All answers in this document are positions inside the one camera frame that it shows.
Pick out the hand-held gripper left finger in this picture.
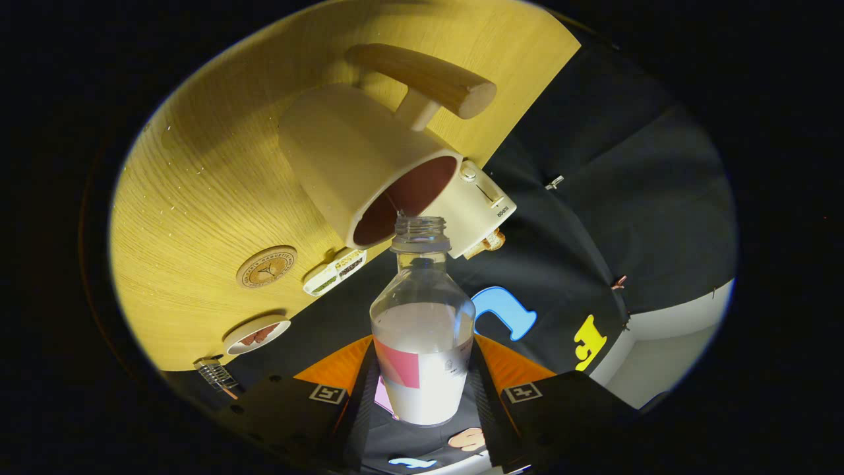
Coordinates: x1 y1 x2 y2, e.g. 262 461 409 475
224 334 382 472

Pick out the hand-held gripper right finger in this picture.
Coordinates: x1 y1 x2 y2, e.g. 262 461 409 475
467 333 639 472

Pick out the clear juice bottle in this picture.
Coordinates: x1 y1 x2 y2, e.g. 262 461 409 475
369 216 477 426

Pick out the round wooden coaster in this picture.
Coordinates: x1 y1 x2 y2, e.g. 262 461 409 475
236 245 298 289

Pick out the cream cup with wooden handle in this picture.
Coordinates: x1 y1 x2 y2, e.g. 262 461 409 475
277 43 498 249

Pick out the white round plate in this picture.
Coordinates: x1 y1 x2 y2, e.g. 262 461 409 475
223 315 291 356

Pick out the white divided dish with beans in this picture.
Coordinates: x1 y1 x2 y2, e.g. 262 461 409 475
303 249 367 297

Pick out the cream toaster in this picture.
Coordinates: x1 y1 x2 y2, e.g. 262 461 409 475
422 158 518 259

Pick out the wooden table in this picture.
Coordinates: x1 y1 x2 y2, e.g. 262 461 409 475
109 0 582 372

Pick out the metal wire holder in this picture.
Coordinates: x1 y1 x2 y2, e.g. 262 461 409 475
193 356 241 400

